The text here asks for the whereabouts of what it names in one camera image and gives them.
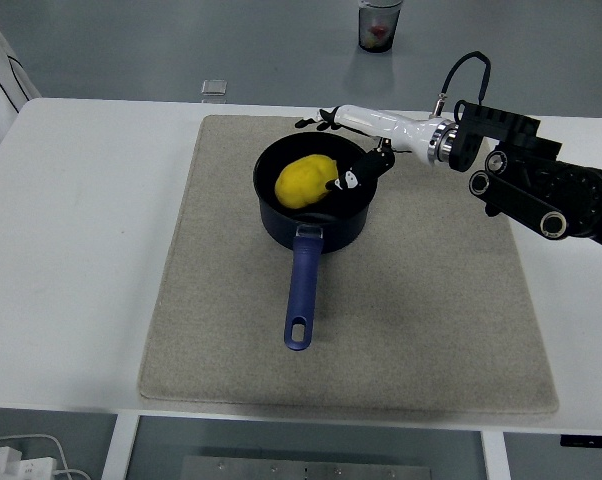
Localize black table control panel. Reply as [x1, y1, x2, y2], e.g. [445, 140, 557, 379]
[559, 434, 602, 449]

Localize white power strip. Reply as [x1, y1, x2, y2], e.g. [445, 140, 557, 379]
[0, 447, 58, 480]

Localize black bin with clear liner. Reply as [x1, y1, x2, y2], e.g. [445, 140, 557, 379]
[357, 0, 405, 53]

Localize yellow potato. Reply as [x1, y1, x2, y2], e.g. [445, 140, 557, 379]
[273, 154, 339, 209]

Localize blue pot with handle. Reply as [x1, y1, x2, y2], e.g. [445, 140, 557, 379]
[252, 131, 379, 353]

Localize white table leg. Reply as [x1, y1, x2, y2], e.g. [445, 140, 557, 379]
[480, 430, 512, 480]
[102, 413, 141, 480]

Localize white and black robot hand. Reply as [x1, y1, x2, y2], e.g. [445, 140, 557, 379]
[294, 103, 442, 195]

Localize beige fabric mat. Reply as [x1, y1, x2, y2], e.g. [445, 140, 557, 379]
[137, 114, 560, 414]

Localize grey metal plate with screws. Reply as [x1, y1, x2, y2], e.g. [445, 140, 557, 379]
[181, 455, 432, 480]

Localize small clear plastic box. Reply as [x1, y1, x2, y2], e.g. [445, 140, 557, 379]
[200, 78, 230, 98]

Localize white power cable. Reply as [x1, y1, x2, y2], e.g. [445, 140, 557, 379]
[0, 433, 90, 480]

